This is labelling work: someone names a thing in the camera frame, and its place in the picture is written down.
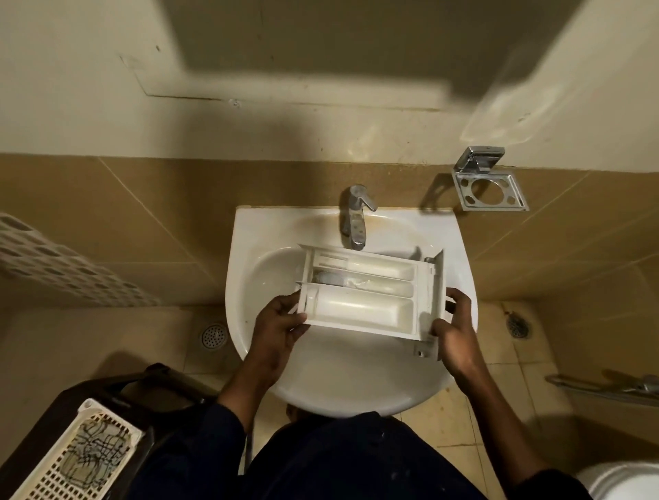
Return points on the person's left hand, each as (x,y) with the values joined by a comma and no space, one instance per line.
(273,340)

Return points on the person's right hand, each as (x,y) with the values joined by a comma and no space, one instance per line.
(461,345)

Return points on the white detergent drawer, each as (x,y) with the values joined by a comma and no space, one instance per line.
(360,311)

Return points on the person's right forearm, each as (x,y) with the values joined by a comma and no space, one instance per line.
(515,443)

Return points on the person's left forearm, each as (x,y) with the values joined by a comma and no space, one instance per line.
(206,443)

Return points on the person's left foot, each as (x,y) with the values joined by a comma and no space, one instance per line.
(294,413)

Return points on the person's dark trousers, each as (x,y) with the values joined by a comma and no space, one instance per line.
(360,463)

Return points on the round metal floor drain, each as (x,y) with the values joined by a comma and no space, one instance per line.
(213,337)
(518,324)

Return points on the white ceramic sink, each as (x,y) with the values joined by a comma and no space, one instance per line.
(360,381)

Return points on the dark floor threshold strip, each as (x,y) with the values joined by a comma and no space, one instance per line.
(248,453)

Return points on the chrome sink faucet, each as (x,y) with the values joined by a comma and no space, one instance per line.
(356,221)

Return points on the chrome toilet sprayer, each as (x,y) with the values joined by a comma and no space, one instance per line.
(607,391)

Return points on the black-lined patterned cloth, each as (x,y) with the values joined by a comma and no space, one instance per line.
(95,450)

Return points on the white toilet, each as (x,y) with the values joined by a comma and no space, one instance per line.
(623,481)

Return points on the dark plastic stool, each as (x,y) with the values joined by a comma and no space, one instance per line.
(56,412)

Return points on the white perforated plastic basket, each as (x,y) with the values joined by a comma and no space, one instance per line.
(41,469)

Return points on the chrome wall toothbrush holder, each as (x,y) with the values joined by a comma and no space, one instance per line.
(461,193)

